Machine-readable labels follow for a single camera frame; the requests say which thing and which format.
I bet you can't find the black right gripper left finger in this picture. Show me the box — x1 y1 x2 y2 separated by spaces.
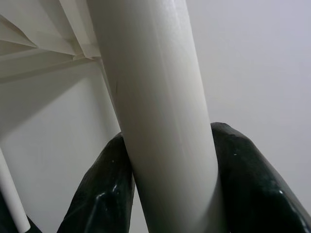
56 132 136 233

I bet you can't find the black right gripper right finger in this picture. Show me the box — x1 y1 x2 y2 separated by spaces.
209 121 311 233

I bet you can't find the white tapered plastic table leg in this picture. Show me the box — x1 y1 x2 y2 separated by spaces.
0 147 32 232
87 0 222 233

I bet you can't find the white plastic table top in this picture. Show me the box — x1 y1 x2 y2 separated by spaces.
0 0 122 144

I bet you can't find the black table cloth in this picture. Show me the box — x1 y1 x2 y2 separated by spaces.
0 189 51 233

